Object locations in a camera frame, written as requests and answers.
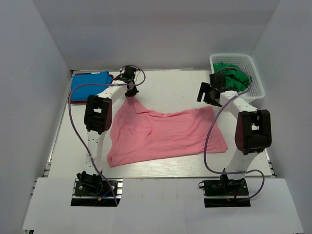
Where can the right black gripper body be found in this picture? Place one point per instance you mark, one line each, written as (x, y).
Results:
(215, 103)

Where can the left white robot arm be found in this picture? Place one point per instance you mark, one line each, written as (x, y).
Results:
(98, 115)

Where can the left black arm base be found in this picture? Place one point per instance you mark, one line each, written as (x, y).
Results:
(102, 196)

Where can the folded red t shirt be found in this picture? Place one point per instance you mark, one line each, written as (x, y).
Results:
(73, 102)

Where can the white plastic basket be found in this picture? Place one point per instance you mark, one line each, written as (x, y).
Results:
(245, 63)

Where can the folded blue t shirt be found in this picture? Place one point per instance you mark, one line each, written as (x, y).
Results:
(90, 85)

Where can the pink t shirt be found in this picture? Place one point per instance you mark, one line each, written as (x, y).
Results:
(139, 134)

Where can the green t shirt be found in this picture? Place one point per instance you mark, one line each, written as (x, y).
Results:
(234, 77)

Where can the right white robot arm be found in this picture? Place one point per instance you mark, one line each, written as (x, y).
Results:
(253, 126)

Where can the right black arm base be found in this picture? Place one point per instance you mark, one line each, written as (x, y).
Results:
(218, 196)

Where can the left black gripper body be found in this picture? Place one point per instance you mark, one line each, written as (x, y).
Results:
(132, 92)

